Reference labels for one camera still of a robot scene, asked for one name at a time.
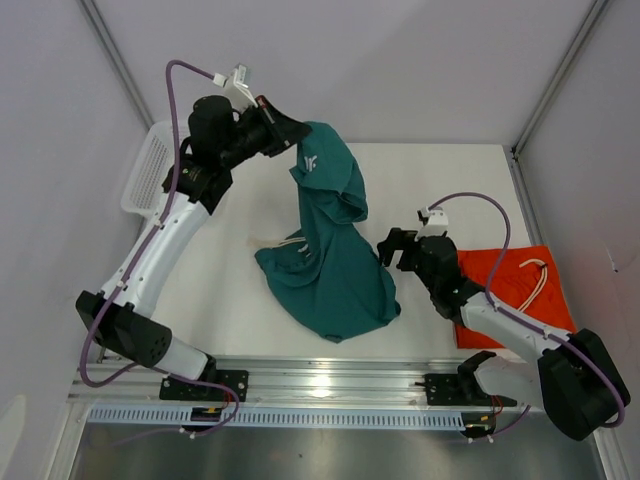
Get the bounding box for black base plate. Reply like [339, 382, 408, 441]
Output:
[414, 351, 516, 407]
[158, 368, 250, 403]

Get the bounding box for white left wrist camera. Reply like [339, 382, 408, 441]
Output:
[212, 63, 257, 113]

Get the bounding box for corner aluminium post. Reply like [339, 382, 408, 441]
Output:
[510, 0, 614, 160]
[76, 0, 154, 129]

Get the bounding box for white plastic laundry basket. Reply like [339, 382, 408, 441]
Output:
[120, 120, 174, 218]

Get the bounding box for teal green shorts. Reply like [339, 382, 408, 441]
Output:
[255, 122, 401, 343]

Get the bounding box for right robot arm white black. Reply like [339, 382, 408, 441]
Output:
[377, 228, 631, 440]

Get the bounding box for right side table rail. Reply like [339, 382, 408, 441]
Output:
[504, 147, 548, 246]

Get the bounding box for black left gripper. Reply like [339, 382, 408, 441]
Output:
[219, 95, 312, 169]

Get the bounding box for orange shorts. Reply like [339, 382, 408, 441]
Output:
[454, 246, 577, 350]

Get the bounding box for right corner aluminium post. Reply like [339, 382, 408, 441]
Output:
[510, 0, 614, 160]

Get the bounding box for slotted grey cable duct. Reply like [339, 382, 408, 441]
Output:
[87, 404, 465, 432]

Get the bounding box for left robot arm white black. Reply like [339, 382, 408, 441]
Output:
[76, 95, 312, 400]

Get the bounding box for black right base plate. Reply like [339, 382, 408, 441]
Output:
[414, 351, 516, 407]

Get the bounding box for left corner aluminium post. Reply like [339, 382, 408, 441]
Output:
[76, 0, 154, 129]

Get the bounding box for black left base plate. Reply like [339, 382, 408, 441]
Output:
[158, 368, 250, 403]

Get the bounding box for aluminium mounting rail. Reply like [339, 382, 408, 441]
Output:
[67, 355, 546, 412]

